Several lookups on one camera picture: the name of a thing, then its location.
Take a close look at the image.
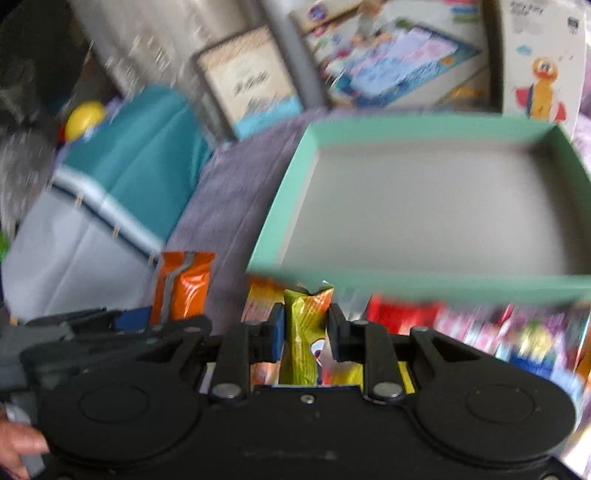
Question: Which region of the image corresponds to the yellow green snack packet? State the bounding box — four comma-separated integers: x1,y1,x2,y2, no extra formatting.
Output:
280,285,334,386

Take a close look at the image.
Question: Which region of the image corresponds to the orange chips snack packet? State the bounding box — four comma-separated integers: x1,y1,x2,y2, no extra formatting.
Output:
242,275,286,323

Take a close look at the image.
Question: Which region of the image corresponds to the teal white fabric bag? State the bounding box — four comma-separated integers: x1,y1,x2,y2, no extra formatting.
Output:
1,85,212,322

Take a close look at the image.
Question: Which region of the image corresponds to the white duck toy box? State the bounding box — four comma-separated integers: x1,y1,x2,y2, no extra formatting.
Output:
497,0,587,135

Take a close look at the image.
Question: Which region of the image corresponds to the person's left hand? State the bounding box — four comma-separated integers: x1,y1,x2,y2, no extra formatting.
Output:
1,410,49,479

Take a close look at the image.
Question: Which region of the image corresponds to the pink flower snack packet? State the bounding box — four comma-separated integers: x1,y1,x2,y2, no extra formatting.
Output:
434,304,514,355

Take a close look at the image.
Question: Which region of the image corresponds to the yellow plastic ball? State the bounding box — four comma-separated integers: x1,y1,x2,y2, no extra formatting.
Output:
64,101,106,142

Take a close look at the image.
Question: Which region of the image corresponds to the brown framed pastry box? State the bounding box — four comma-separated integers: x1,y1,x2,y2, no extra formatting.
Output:
193,25,304,140

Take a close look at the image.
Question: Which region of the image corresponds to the blue white snack packet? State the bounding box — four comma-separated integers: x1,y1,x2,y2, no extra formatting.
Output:
495,321,585,409

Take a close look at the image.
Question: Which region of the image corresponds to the red square snack packet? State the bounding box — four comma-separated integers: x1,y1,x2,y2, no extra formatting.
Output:
367,295,447,335

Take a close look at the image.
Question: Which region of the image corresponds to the kids drawing mat box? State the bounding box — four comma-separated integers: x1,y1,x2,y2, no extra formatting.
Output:
290,1,490,110

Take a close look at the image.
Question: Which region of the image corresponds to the orange grey snack packet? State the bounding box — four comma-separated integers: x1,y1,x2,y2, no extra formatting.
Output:
149,251,215,326

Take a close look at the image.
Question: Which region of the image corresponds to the mint green cardboard tray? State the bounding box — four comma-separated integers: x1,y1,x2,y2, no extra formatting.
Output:
249,114,590,304

